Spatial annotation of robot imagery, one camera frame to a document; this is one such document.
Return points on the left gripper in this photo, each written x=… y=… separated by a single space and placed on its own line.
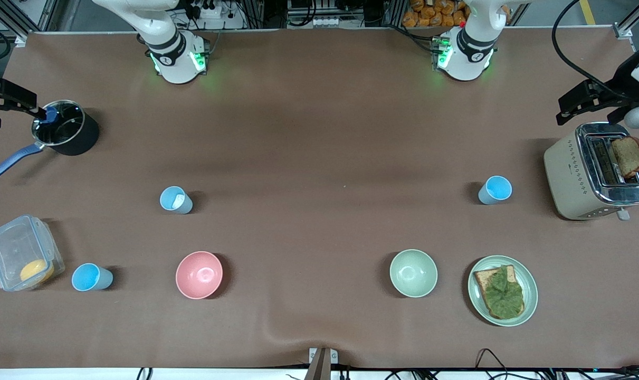
x=612 y=97

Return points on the plain blue cup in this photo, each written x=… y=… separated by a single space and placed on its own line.
x=497 y=189
x=87 y=277

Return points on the blue cup holding tissue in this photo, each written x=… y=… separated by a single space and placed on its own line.
x=186 y=206

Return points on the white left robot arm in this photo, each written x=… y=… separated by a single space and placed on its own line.
x=469 y=50

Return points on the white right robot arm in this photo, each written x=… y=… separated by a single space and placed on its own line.
x=174 y=58

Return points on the glass lid with blue knob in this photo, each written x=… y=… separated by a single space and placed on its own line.
x=66 y=129

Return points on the brown bread slice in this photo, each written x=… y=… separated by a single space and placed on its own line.
x=628 y=155

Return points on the beige chrome toaster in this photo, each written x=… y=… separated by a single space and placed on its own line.
x=567 y=174

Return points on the clear plastic container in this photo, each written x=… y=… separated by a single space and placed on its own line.
x=13 y=245

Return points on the orange round food piece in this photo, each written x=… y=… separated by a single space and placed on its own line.
x=35 y=270

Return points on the pile of orange buns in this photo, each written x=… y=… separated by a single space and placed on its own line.
x=435 y=16

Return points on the pale green plate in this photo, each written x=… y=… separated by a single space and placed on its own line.
x=531 y=285

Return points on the white crumpled tissue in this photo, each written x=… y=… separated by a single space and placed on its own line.
x=178 y=200

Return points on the toast slice under lettuce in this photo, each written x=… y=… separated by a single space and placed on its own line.
x=482 y=277

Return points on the green lettuce leaf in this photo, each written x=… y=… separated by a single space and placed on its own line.
x=504 y=295

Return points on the white power strip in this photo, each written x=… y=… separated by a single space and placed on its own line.
x=211 y=10

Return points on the pale green bowl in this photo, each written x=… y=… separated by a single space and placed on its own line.
x=413 y=273

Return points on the pink bowl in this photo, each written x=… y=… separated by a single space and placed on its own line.
x=199 y=274

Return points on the brown table cloth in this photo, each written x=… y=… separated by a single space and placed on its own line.
x=319 y=105

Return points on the small white socket strip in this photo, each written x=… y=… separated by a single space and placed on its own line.
x=325 y=22

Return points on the aluminium frame profile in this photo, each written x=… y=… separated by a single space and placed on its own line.
x=633 y=18
x=34 y=16

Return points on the metal table bracket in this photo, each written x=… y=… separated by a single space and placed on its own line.
x=322 y=364

